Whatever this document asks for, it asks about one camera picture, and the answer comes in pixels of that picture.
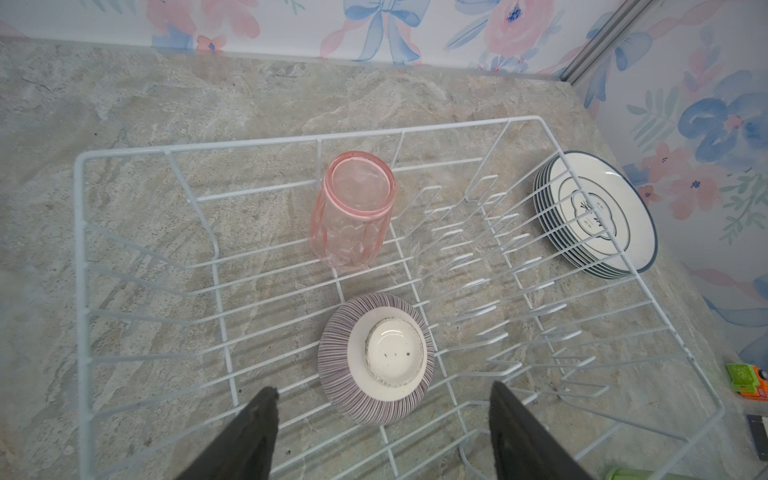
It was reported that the pink translucent cup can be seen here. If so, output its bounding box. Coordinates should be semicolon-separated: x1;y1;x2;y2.
309;151;397;273

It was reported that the white plate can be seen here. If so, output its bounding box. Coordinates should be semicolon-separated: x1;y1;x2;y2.
533;150;658;279

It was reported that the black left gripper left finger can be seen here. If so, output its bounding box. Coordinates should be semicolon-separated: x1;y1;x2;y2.
177;386;279;480

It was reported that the ribbed ceramic bowl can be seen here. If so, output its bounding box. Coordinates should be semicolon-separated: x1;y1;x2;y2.
317;293;436;427

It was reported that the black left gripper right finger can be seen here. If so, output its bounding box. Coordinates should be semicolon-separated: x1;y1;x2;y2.
489;381;591;480

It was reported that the aluminium corner post right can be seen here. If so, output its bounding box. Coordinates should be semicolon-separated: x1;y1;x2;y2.
557;0;657;85

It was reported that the white wire dish rack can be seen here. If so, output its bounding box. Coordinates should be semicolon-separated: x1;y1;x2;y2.
73;116;725;479

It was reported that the green translucent cup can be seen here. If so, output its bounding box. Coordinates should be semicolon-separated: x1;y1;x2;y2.
604;467;697;480

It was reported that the orange green small toy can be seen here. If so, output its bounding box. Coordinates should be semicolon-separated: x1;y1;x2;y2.
726;363;768;402

